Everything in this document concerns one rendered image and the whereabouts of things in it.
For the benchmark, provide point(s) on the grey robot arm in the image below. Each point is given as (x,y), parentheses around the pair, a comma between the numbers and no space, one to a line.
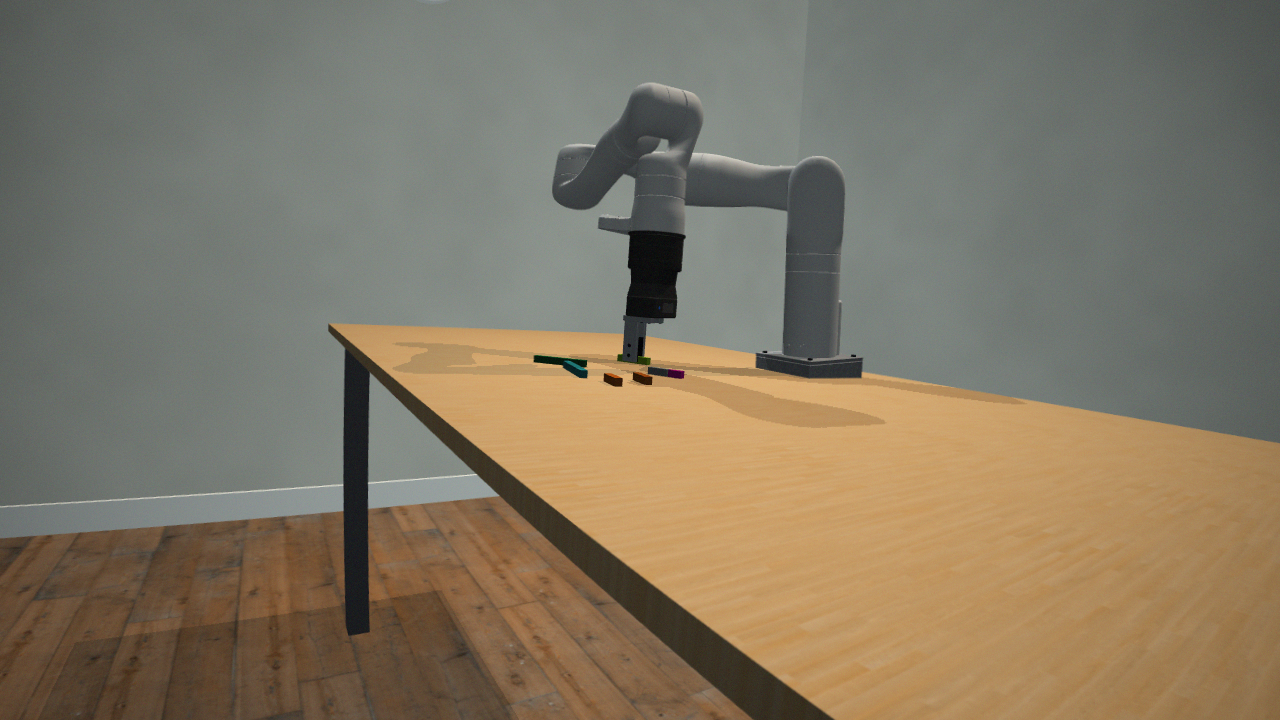
(815,190)

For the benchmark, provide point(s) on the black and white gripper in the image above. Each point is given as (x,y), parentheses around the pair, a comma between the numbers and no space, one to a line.
(656,229)

